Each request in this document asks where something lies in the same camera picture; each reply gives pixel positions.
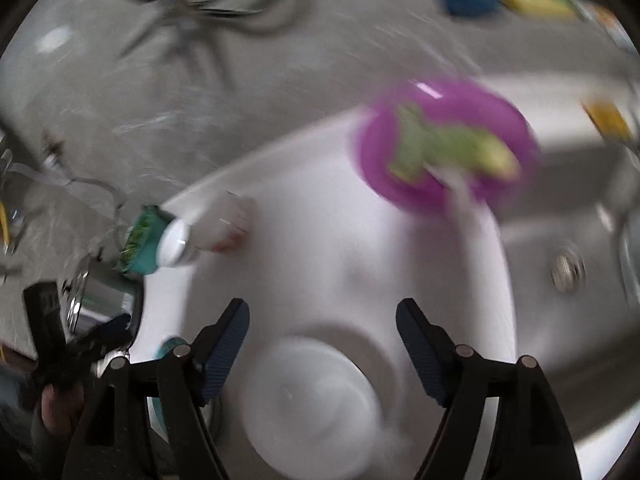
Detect white spoon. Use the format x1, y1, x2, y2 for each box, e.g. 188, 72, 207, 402
435, 165, 496, 222

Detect stainless steel sink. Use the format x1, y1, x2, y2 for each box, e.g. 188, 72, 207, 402
495, 150, 640, 441

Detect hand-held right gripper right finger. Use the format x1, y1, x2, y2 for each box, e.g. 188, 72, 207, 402
396, 298, 583, 480

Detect large teal floral plate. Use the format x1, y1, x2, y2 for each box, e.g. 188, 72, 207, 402
150, 337, 192, 433

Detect small plain white bowl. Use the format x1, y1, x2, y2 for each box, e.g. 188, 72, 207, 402
159, 220, 199, 267

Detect floral dark-rimmed bowl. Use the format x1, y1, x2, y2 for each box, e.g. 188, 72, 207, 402
192, 191, 256, 253

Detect yellow sponge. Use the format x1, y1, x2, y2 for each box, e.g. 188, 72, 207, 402
582, 100, 636, 143

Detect black-handled kitchen scissors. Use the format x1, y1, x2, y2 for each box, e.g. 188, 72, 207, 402
115, 0, 301, 86

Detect stainless steel rice cooker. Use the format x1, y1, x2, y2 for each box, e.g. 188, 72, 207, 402
60, 255, 146, 346

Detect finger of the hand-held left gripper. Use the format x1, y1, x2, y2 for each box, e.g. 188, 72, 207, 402
70, 312, 132, 363

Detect purple plastic basin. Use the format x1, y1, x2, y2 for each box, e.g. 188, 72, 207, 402
355, 79, 541, 216

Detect teal plastic colander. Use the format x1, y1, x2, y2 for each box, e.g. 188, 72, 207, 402
117, 205, 176, 275

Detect green lettuce stem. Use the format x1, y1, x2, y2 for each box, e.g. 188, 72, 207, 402
390, 105, 521, 183

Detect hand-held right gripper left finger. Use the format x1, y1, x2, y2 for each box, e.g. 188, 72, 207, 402
62, 298, 251, 480

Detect green leafy vegetables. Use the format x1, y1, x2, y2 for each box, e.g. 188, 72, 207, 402
122, 210, 157, 267

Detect person's left hand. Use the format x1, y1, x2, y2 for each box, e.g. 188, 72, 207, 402
39, 385, 87, 437

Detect large plain white bowl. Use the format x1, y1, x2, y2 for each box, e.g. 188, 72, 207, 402
239, 337, 386, 478

